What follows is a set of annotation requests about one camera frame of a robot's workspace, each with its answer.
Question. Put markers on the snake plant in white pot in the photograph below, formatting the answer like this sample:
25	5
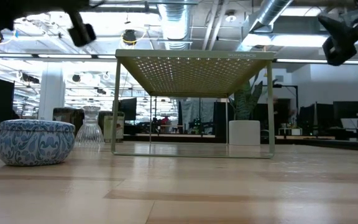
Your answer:
244	132

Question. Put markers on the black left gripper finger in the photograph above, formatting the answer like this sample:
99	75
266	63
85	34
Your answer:
81	32

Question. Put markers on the silver ventilation duct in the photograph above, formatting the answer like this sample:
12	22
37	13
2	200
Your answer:
272	11
174	21

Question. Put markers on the black television screen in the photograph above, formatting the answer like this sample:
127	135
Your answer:
128	109

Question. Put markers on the black aluminium table frame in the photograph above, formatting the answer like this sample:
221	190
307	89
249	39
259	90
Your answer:
322	143

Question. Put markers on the green perforated metal shelf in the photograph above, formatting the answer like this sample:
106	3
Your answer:
191	77

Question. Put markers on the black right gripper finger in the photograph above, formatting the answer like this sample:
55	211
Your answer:
337	40

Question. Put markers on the black computer monitor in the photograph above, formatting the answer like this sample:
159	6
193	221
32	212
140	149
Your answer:
348	109

